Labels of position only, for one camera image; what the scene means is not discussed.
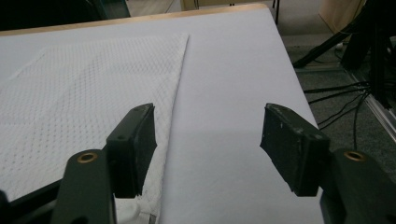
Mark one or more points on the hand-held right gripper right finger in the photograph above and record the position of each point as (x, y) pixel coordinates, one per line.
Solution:
(295, 149)

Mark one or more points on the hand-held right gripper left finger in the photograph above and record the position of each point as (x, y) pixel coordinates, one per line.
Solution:
(132, 149)

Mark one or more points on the white dotted cloth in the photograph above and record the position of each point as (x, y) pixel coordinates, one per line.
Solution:
(87, 109)

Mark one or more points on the black metal stand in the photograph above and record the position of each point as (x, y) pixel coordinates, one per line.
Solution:
(367, 34)

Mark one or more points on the aluminium floor rail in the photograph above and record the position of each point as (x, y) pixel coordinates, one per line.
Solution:
(378, 105)

